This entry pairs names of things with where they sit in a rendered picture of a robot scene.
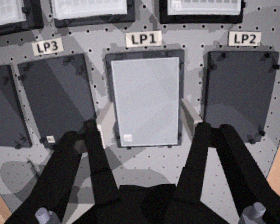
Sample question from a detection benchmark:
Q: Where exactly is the white button panel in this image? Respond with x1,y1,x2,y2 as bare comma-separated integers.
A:
27,161,95,224

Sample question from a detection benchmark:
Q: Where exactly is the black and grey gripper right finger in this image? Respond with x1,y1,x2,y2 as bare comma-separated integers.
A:
164,98,280,224

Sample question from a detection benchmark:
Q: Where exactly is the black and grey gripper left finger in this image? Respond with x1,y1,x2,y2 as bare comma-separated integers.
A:
4,102,130,224

